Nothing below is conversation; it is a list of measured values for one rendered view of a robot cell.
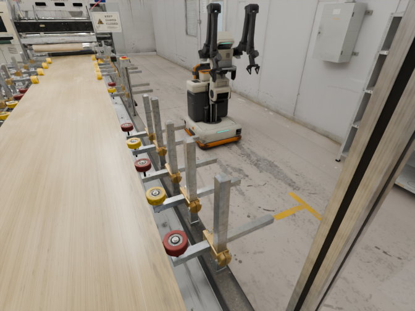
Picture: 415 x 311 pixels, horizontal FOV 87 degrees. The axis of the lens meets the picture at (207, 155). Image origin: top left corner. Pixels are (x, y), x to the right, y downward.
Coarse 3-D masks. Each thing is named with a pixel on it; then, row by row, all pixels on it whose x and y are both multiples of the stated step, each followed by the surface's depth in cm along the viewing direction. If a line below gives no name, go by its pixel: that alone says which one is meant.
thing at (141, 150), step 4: (192, 136) 145; (196, 136) 145; (176, 140) 141; (180, 140) 141; (196, 140) 146; (152, 144) 136; (164, 144) 137; (176, 144) 141; (180, 144) 142; (140, 148) 133; (144, 148) 133; (148, 148) 133; (152, 148) 134; (132, 152) 131; (136, 152) 131; (140, 152) 132; (144, 152) 133
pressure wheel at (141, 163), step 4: (136, 160) 110; (140, 160) 111; (144, 160) 111; (148, 160) 110; (136, 164) 108; (140, 164) 108; (144, 164) 108; (148, 164) 108; (136, 168) 107; (140, 168) 107; (144, 168) 107; (148, 168) 108; (144, 172) 112
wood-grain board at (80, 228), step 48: (48, 96) 203; (96, 96) 202; (0, 144) 126; (48, 144) 126; (96, 144) 126; (0, 192) 92; (48, 192) 92; (96, 192) 92; (144, 192) 92; (0, 240) 72; (48, 240) 72; (96, 240) 72; (144, 240) 72; (0, 288) 59; (48, 288) 59; (96, 288) 59; (144, 288) 59
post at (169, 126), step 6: (168, 120) 101; (168, 126) 100; (168, 132) 101; (174, 132) 103; (168, 138) 103; (174, 138) 104; (168, 144) 105; (174, 144) 106; (168, 150) 108; (174, 150) 107; (174, 156) 109; (174, 162) 111; (174, 168) 113; (174, 186) 119
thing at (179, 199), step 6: (234, 180) 107; (240, 180) 108; (210, 186) 103; (198, 192) 100; (204, 192) 101; (210, 192) 103; (174, 198) 97; (180, 198) 97; (162, 204) 94; (168, 204) 95; (174, 204) 96; (156, 210) 93
